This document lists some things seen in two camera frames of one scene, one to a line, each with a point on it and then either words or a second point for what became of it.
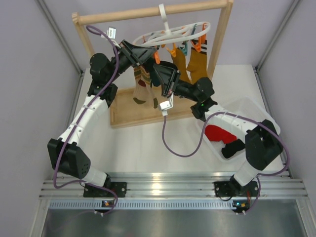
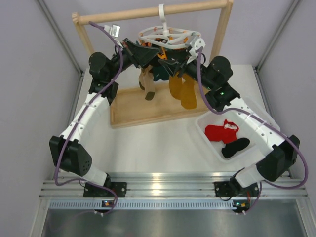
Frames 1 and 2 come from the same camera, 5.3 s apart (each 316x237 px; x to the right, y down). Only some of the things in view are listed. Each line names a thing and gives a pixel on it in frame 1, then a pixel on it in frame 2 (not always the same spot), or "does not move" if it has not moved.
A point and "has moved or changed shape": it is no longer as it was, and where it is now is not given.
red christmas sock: (215, 133) does not move
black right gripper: (169, 78) to (179, 63)
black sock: (230, 149) does not move
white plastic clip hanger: (170, 34) has moved or changed shape
